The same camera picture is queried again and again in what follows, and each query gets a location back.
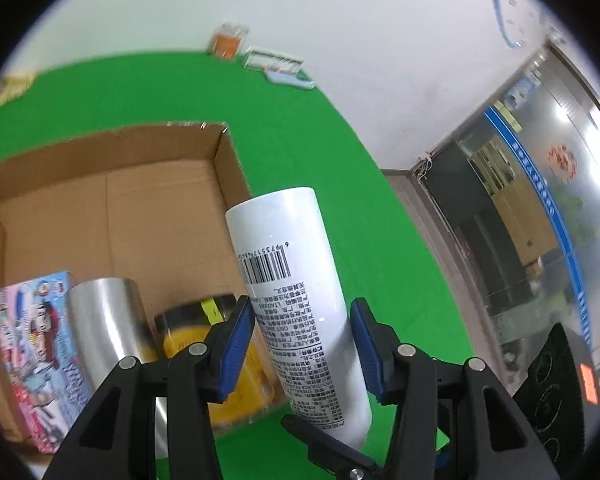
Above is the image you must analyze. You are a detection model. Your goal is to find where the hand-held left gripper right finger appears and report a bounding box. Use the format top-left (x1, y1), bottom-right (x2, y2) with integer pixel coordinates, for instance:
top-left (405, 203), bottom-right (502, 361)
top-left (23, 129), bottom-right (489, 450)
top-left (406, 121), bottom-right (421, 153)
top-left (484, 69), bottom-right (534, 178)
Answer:
top-left (349, 297), bottom-right (561, 480)

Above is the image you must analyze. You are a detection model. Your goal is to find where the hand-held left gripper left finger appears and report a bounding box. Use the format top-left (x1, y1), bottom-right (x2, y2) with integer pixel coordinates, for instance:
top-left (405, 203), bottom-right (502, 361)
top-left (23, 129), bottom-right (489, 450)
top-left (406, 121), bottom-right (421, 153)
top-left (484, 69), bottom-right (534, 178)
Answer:
top-left (42, 296), bottom-right (256, 480)

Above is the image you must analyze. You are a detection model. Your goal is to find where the yellow label jar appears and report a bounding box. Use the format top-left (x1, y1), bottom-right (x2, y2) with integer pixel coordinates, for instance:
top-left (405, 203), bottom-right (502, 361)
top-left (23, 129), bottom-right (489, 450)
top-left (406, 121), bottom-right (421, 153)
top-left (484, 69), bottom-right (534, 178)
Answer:
top-left (153, 296), bottom-right (281, 428)

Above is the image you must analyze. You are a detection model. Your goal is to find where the white plastic bottle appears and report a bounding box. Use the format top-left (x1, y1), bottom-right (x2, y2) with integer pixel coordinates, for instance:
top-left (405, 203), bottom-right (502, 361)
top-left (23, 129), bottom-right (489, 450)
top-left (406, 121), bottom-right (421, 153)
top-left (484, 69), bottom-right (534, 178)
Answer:
top-left (225, 186), bottom-right (373, 450)

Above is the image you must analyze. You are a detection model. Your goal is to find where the silver tin can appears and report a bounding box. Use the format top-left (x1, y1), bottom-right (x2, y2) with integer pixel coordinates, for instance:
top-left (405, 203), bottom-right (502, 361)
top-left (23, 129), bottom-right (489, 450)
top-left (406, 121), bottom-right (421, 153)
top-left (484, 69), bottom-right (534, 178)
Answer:
top-left (67, 276), bottom-right (173, 461)

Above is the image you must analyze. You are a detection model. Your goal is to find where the large cardboard box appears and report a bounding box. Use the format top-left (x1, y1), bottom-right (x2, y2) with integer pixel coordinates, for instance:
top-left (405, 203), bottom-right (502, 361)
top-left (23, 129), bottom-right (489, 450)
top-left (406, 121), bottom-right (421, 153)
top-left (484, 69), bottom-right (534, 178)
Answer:
top-left (0, 121), bottom-right (281, 443)

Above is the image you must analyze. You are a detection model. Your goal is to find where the colourful cartoon toy box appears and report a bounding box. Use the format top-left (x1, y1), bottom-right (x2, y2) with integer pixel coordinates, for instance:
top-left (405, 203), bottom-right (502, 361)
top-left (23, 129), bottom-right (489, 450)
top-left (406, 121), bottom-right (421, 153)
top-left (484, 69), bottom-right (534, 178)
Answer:
top-left (0, 271), bottom-right (93, 456)

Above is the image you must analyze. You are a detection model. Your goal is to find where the black panel with orange label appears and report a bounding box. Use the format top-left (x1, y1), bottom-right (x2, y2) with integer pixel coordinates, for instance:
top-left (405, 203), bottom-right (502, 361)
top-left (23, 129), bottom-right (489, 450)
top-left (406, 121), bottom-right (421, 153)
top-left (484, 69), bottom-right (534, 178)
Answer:
top-left (512, 322), bottom-right (600, 480)

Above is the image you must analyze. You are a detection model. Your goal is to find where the glass door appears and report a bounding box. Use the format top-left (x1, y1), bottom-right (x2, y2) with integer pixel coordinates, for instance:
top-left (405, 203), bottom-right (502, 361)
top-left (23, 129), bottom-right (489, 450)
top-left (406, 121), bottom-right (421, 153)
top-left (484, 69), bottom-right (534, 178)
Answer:
top-left (410, 40), bottom-right (600, 411)

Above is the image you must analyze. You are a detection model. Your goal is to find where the green felt table cover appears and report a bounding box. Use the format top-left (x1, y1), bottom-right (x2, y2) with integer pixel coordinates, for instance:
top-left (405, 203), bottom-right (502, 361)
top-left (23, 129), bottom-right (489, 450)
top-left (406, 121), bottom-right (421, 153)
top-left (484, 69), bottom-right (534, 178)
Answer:
top-left (0, 50), bottom-right (481, 480)

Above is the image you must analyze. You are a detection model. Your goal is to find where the light remote control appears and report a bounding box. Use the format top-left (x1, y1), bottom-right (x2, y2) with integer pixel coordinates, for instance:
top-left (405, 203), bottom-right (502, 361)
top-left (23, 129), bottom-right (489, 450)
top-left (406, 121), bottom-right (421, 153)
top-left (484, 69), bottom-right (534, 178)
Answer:
top-left (265, 69), bottom-right (316, 91)

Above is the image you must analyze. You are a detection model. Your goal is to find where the clear plastic box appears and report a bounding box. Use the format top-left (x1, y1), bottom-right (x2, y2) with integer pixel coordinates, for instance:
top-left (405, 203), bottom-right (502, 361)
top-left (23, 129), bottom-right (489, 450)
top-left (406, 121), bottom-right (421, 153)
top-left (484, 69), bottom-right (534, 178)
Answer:
top-left (242, 46), bottom-right (306, 75)

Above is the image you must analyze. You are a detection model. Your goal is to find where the small orange jar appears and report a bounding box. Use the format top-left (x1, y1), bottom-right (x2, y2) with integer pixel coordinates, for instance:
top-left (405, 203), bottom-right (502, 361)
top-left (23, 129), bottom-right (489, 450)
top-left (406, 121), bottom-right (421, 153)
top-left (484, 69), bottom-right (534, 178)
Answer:
top-left (207, 22), bottom-right (246, 60)

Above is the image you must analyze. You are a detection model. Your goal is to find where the blue wall decal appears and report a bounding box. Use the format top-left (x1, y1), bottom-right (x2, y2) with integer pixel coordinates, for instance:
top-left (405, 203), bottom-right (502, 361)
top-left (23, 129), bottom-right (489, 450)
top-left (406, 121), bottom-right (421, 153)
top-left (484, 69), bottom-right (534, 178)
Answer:
top-left (482, 0), bottom-right (528, 51)

